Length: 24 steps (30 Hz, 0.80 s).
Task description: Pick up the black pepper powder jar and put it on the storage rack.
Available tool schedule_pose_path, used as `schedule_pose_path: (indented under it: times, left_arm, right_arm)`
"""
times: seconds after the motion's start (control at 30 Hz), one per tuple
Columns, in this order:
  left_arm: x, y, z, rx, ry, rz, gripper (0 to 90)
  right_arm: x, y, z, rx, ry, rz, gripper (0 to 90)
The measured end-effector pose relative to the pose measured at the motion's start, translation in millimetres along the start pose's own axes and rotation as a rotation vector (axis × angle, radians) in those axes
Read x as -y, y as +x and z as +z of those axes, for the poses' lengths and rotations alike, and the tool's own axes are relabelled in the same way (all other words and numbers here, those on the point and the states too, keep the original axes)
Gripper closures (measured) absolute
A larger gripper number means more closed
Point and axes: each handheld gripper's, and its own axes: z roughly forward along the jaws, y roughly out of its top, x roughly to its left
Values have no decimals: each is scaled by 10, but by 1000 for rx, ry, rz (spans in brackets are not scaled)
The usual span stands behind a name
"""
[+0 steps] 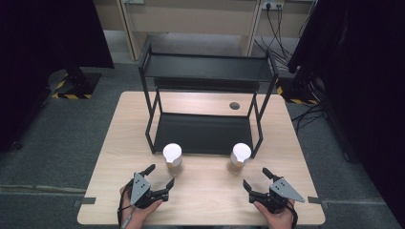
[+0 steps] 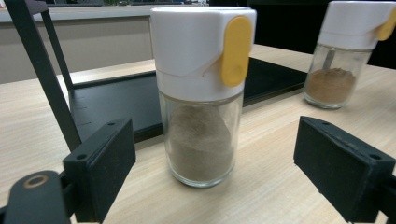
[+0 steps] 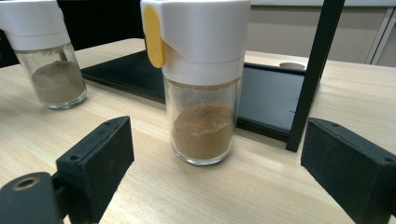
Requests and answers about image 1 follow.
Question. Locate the person's right hand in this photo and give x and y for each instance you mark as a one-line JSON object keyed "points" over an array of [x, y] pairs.
{"points": [[277, 221]]}

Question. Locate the black two-tier metal rack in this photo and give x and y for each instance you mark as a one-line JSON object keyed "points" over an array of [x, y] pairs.
{"points": [[203, 68]]}

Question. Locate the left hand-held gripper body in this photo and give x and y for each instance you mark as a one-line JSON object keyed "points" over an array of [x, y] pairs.
{"points": [[140, 189]]}

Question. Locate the stand base with striped tape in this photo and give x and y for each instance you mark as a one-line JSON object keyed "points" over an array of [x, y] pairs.
{"points": [[79, 86], [299, 92]]}

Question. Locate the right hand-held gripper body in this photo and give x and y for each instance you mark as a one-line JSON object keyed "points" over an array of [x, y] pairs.
{"points": [[283, 191]]}

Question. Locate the white wall socket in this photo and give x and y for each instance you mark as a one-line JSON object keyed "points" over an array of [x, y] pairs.
{"points": [[273, 4]]}

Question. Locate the person's left hand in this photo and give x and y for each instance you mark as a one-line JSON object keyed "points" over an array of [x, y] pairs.
{"points": [[137, 218]]}

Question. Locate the black curtain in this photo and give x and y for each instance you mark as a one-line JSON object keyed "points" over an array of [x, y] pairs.
{"points": [[38, 63], [366, 79]]}

